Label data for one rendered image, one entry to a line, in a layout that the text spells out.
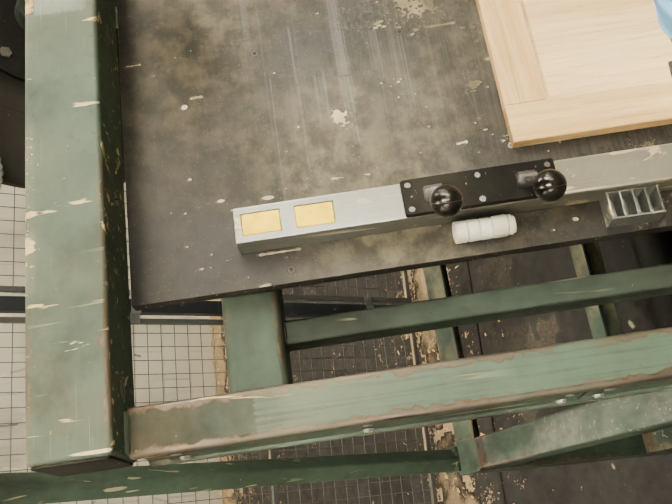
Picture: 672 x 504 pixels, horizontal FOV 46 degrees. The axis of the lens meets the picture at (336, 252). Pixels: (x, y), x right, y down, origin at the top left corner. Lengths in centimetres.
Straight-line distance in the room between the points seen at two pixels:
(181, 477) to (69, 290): 68
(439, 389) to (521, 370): 10
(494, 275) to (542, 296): 213
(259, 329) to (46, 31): 50
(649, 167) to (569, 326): 187
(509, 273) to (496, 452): 126
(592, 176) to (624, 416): 76
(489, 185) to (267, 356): 36
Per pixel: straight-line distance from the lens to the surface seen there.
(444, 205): 90
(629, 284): 113
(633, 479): 279
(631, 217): 108
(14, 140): 168
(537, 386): 96
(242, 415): 95
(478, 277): 330
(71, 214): 103
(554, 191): 93
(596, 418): 178
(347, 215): 102
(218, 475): 163
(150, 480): 156
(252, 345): 106
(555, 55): 119
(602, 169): 108
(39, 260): 102
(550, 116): 113
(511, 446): 198
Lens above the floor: 209
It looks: 29 degrees down
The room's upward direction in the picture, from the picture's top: 87 degrees counter-clockwise
